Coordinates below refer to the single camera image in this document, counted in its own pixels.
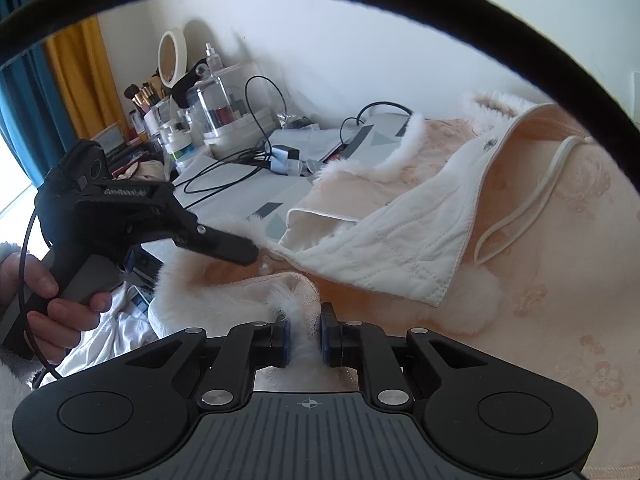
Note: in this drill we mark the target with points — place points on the pink fur-trimmed jacket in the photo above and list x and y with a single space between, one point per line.
550 260

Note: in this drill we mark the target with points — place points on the clear perfume bottle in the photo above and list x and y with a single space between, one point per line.
214 62

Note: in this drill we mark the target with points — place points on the person's left hand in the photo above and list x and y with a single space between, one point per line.
60 325

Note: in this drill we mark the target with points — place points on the yellow curtain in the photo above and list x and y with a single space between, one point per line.
85 75

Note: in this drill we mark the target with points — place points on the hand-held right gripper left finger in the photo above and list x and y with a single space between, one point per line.
286 342

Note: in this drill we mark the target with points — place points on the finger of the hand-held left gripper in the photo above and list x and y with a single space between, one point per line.
220 245

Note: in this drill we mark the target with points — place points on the teal curtain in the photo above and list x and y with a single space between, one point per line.
20 125

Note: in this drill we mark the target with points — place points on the round white mirror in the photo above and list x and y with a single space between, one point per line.
170 57

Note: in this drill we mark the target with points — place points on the white knit garment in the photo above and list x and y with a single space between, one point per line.
115 335

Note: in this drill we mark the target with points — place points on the white brush cup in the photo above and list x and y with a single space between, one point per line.
157 120

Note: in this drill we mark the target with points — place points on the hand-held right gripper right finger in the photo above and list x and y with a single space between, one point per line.
327 340

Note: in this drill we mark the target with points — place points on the grey charger adapter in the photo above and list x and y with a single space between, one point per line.
282 157

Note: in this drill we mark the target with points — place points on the bunch of makeup brushes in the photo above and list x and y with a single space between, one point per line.
145 92

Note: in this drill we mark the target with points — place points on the white jar with blue label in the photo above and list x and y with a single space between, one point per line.
181 152

